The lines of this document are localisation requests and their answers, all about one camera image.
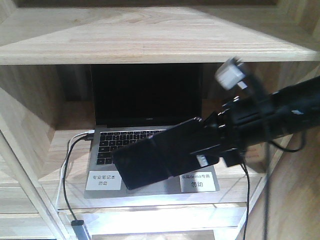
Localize white label left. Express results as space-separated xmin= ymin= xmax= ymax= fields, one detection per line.
xmin=85 ymin=171 xmax=122 ymax=191

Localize grey usb hub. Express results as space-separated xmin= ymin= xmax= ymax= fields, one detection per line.
xmin=71 ymin=219 xmax=91 ymax=240

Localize white label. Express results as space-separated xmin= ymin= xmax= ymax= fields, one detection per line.
xmin=179 ymin=172 xmax=217 ymax=193
xmin=85 ymin=171 xmax=122 ymax=191

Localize black laptop cable left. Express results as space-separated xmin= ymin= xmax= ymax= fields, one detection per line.
xmin=61 ymin=133 xmax=95 ymax=222

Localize black smartphone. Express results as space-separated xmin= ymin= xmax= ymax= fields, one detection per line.
xmin=111 ymin=117 xmax=220 ymax=190

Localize white laptop cable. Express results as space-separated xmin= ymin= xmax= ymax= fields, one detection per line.
xmin=55 ymin=129 xmax=95 ymax=213

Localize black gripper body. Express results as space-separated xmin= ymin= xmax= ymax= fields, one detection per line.
xmin=218 ymin=97 xmax=275 ymax=167

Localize white label right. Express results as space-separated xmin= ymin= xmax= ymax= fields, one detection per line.
xmin=179 ymin=172 xmax=217 ymax=193

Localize grey laptop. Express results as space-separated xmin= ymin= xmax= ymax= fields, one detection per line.
xmin=84 ymin=63 xmax=220 ymax=199

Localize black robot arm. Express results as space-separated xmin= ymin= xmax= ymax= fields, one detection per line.
xmin=191 ymin=77 xmax=320 ymax=167

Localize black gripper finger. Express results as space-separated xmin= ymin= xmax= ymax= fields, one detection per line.
xmin=189 ymin=142 xmax=227 ymax=158
xmin=200 ymin=111 xmax=221 ymax=140

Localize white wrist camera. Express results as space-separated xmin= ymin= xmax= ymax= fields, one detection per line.
xmin=214 ymin=57 xmax=246 ymax=90

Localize wooden shelf unit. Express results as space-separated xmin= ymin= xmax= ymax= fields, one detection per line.
xmin=0 ymin=0 xmax=320 ymax=240

